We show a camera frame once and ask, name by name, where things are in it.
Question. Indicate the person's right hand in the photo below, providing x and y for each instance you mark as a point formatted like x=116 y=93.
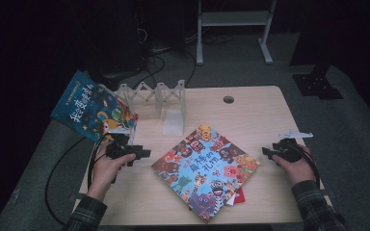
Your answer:
x=300 y=171

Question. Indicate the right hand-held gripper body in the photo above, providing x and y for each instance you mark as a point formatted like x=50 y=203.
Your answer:
x=287 y=150

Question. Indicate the white metal stand frame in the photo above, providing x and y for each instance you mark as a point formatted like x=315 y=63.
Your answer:
x=234 y=18

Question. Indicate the dark blue picture book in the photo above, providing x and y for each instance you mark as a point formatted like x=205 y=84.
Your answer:
x=83 y=106

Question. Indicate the person's left hand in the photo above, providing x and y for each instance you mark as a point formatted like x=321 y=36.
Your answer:
x=104 y=174

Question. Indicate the black stand base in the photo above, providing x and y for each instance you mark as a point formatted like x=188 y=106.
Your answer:
x=318 y=86

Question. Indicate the light blue animal picture book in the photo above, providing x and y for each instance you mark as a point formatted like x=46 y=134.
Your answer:
x=205 y=170

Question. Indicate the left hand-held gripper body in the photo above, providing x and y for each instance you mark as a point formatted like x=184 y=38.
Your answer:
x=118 y=149

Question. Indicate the red book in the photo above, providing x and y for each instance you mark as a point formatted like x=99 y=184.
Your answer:
x=241 y=196

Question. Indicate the dark equipment case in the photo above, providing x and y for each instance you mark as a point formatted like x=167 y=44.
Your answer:
x=118 y=41

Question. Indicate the white expandable book rack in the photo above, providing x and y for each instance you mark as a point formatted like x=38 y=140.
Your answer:
x=173 y=125

